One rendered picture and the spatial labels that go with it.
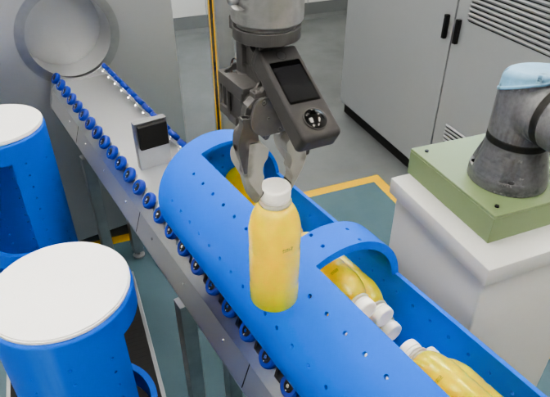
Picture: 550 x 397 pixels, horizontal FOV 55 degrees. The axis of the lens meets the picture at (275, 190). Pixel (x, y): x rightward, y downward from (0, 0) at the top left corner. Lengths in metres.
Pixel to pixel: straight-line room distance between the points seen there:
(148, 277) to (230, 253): 1.71
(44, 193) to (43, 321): 0.81
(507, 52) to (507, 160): 1.58
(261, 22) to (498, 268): 0.66
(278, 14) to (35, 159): 1.34
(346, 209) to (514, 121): 2.05
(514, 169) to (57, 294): 0.91
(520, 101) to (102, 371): 0.93
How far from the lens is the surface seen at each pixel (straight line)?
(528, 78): 1.02
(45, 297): 1.14
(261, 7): 0.53
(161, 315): 2.46
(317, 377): 0.81
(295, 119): 0.52
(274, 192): 0.63
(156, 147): 1.64
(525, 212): 1.09
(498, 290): 1.11
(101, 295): 1.11
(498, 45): 2.66
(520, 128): 1.04
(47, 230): 1.91
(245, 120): 0.57
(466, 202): 1.08
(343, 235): 0.89
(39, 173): 1.81
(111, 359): 1.15
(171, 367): 2.28
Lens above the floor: 1.80
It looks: 35 degrees down
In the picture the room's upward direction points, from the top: straight up
